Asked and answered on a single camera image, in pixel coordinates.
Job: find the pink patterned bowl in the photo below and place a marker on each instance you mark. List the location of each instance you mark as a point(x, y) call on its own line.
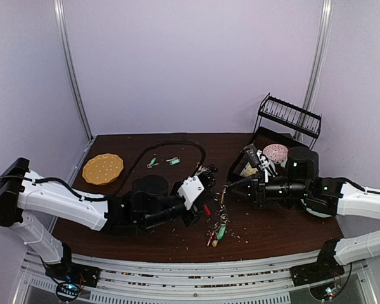
point(277, 153)

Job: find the red tag on ring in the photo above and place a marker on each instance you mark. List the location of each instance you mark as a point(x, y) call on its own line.
point(210, 239)

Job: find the yellow checked bowl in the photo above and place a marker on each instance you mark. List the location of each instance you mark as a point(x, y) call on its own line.
point(248, 170)

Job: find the key with light green tag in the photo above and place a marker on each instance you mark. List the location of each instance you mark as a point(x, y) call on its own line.
point(173, 161)

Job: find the left aluminium frame post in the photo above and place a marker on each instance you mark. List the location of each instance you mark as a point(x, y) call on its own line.
point(59, 11)

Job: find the pale green plate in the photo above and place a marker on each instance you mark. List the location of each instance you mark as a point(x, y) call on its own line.
point(317, 207)

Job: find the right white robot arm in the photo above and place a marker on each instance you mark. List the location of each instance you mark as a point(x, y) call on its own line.
point(331, 196)

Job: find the aluminium frame post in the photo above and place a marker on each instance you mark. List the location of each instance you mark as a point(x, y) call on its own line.
point(319, 57)
point(59, 11)

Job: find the green tag on ring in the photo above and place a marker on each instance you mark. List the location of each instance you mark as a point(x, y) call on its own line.
point(221, 232)

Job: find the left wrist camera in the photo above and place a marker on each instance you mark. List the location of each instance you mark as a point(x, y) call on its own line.
point(193, 186)

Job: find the key with dark green tag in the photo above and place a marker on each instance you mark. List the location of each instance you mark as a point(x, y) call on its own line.
point(152, 163)

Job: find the yellow dotted plate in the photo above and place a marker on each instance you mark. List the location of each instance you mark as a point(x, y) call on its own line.
point(102, 169)

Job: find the keys with yellow tag cluster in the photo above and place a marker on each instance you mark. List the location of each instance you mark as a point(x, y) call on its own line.
point(209, 168)

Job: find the metal keyring with red handle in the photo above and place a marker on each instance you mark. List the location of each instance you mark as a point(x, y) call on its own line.
point(220, 217)

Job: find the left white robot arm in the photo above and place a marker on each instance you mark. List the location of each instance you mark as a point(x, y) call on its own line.
point(150, 202)

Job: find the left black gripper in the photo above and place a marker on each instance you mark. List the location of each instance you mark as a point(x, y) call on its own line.
point(197, 210)

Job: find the key with yellow tag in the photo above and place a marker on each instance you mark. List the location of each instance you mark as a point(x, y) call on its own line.
point(223, 193)

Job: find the black dish rack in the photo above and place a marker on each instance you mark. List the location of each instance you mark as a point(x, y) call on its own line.
point(277, 121)

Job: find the right aluminium frame post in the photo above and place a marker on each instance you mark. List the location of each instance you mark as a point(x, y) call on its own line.
point(319, 57)

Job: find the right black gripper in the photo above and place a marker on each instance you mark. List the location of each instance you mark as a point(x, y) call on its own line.
point(259, 190)

